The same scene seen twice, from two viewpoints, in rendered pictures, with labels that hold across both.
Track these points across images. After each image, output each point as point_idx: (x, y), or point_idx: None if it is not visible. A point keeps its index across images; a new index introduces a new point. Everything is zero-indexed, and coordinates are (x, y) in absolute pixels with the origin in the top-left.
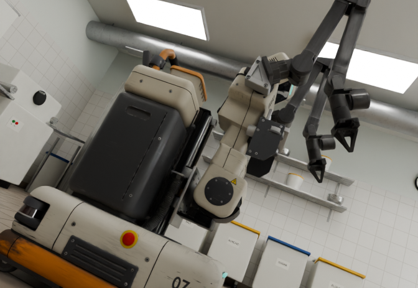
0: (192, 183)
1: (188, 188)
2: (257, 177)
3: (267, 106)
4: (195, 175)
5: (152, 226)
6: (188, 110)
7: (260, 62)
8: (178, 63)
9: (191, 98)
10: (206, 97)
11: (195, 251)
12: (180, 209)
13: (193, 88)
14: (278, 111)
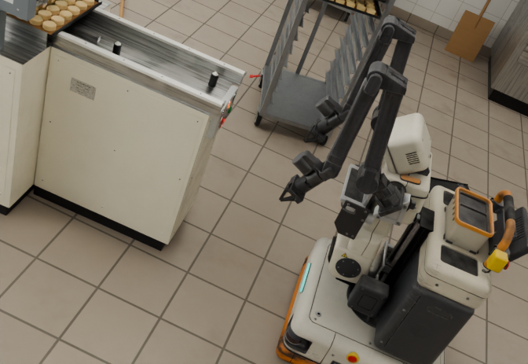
0: (379, 257)
1: (377, 255)
2: (339, 233)
3: (383, 163)
4: (382, 251)
5: None
6: (424, 206)
7: None
8: (505, 203)
9: (429, 196)
10: (456, 216)
11: (334, 284)
12: (368, 272)
13: (433, 188)
14: (382, 174)
